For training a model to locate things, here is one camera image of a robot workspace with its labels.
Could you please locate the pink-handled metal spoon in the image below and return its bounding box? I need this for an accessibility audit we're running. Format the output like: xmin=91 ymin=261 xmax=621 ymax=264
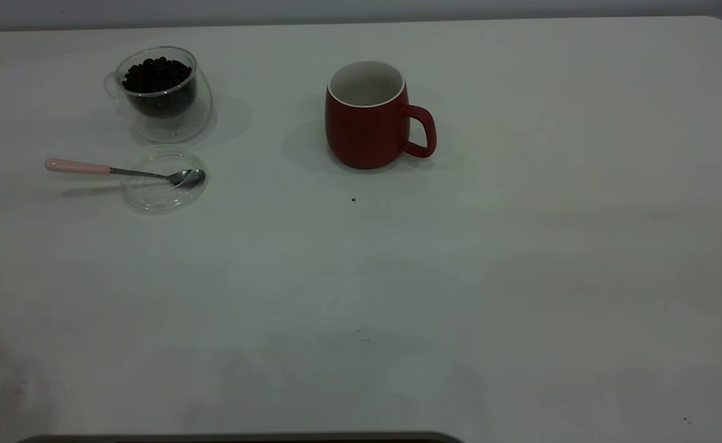
xmin=44 ymin=158 xmax=207 ymax=189

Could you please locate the clear double-wall glass cup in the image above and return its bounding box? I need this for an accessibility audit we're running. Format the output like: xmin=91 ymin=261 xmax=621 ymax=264
xmin=103 ymin=45 xmax=214 ymax=144

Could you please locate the red ceramic mug white inside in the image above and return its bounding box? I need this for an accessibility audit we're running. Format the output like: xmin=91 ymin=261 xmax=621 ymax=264
xmin=325 ymin=59 xmax=438 ymax=170

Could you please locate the coffee bean pile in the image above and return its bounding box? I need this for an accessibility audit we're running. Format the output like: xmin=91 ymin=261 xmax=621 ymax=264
xmin=121 ymin=57 xmax=196 ymax=119

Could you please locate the clear round glass lid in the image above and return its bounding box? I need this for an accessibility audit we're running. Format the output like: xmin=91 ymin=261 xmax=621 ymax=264
xmin=121 ymin=146 xmax=209 ymax=214

